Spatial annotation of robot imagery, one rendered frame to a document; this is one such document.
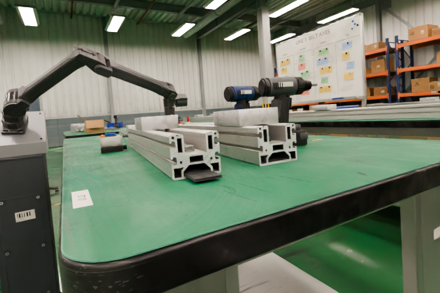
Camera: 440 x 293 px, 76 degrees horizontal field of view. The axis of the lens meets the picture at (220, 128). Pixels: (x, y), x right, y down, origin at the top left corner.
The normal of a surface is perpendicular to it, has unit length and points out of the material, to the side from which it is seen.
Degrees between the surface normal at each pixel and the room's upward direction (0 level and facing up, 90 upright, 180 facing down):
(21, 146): 90
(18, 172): 90
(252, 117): 90
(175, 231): 0
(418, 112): 90
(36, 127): 45
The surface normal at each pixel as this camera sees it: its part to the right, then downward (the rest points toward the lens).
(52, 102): 0.49, 0.01
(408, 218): -0.87, 0.09
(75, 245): -0.07, -1.00
